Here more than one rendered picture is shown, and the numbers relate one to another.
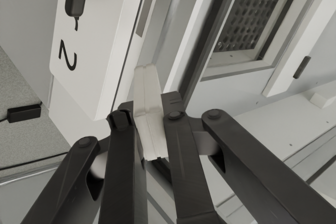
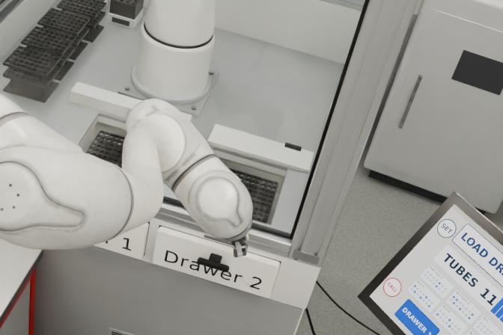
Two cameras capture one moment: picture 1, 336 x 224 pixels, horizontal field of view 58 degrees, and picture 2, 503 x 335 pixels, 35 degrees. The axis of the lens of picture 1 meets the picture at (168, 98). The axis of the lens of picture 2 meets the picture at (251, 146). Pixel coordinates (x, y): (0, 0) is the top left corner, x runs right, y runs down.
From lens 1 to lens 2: 1.55 m
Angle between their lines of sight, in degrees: 33
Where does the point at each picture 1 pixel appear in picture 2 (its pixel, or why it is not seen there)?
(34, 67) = (281, 318)
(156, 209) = (305, 235)
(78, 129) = (298, 283)
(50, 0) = (239, 298)
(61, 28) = (245, 286)
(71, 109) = (290, 287)
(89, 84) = (262, 269)
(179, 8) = not seen: hidden behind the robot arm
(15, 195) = not seen: outside the picture
